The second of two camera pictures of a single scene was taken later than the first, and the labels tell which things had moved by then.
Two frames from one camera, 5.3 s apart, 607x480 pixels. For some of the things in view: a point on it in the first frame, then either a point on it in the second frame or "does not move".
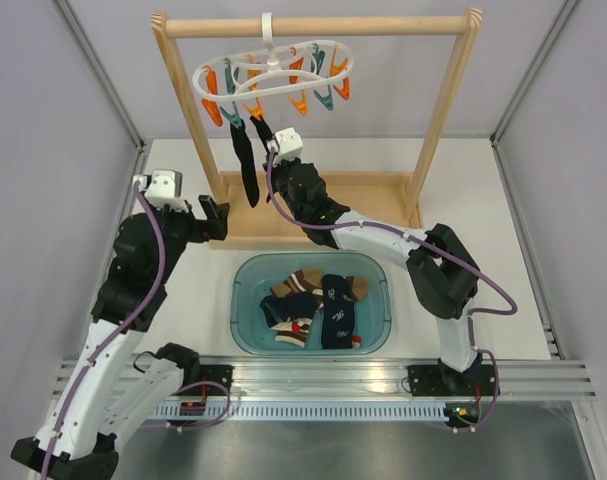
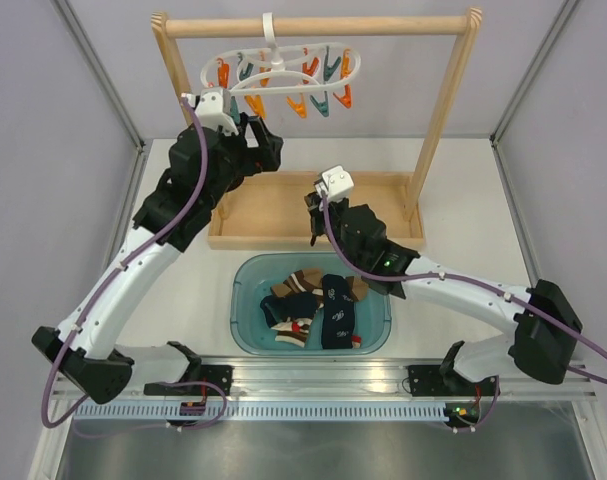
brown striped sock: (310, 281) does not move
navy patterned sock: (339, 312) does not move
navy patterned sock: (283, 307) does not move
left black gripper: (215, 227) → (266, 157)
